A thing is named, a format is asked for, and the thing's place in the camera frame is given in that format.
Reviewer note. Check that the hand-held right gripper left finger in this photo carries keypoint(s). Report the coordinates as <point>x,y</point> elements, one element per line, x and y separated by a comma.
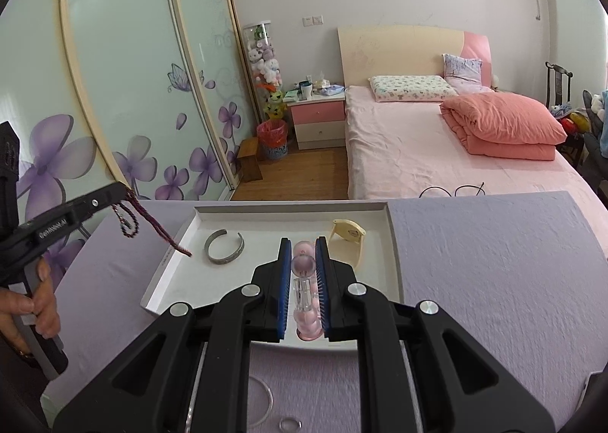
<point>283,290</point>

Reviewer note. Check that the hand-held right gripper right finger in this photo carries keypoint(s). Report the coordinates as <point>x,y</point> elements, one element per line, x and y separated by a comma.
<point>322,290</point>

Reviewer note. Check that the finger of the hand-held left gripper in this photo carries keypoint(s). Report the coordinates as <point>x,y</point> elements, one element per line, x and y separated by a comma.
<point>71,219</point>

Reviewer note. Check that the white cardboard tray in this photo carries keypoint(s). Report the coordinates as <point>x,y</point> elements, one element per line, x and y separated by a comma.
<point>266,229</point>

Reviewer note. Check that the thin silver bangle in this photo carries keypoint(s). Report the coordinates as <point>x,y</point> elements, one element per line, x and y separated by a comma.
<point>271,397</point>

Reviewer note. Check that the person's left hand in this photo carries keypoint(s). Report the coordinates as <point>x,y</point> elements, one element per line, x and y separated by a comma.
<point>47,309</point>

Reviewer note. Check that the small wooden stool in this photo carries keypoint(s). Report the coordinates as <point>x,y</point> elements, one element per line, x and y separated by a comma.
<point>249,155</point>

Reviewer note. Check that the trash bin with pink bag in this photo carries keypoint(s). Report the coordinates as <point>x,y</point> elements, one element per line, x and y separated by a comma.
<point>271,138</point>

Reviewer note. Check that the purple tablecloth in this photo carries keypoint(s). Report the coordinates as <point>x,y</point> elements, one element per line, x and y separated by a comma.
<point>475,271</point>

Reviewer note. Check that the bed with pink sheet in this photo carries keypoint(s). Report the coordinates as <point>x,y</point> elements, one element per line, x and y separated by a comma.
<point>403,153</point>

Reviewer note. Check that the wardrobe with purple flower doors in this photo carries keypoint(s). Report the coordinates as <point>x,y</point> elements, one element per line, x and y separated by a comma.
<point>118,58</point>

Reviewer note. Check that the pink and white nightstand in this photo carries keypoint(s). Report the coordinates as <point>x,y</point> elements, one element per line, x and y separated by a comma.
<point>316,115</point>

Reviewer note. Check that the yellow plush toy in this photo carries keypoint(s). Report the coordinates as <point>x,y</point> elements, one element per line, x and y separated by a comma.
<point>274,105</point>

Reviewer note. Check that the green books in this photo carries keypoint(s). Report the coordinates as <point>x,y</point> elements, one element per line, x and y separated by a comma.
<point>291,97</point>

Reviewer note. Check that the blue cloth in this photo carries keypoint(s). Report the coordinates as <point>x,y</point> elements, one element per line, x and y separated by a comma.
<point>330,91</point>

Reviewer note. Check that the white mug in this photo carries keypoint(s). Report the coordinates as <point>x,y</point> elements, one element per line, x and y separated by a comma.
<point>305,90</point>

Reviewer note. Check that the tissue box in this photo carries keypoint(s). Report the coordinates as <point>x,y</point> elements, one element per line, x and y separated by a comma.
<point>322,83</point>

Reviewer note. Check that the floral print pillow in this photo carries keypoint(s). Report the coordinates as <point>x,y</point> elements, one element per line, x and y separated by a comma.
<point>408,87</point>

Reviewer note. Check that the clear plush toy display tube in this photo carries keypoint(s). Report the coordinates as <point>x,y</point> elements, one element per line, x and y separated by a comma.
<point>263,62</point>

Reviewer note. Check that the folded pink quilt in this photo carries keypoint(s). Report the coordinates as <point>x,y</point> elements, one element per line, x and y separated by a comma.
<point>498,124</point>

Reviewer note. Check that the cream and pink headboard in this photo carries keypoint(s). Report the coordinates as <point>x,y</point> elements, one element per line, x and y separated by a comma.
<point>389,53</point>

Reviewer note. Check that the lavender pillow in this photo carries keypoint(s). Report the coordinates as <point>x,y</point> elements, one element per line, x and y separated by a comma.
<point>460,66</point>

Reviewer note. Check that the pile of colourful toys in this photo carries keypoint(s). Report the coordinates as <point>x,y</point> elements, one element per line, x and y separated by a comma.
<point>567,119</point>

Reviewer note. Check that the dark office chair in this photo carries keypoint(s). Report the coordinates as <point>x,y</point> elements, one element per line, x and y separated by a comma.
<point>591,129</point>

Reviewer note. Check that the dark wooden chair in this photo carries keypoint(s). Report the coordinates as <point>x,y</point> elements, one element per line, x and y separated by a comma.
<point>559,81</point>

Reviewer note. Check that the blue garment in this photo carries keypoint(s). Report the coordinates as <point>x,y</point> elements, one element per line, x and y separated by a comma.
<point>604,124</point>

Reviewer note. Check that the white wall socket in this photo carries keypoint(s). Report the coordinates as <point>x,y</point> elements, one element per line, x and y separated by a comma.
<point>312,20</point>

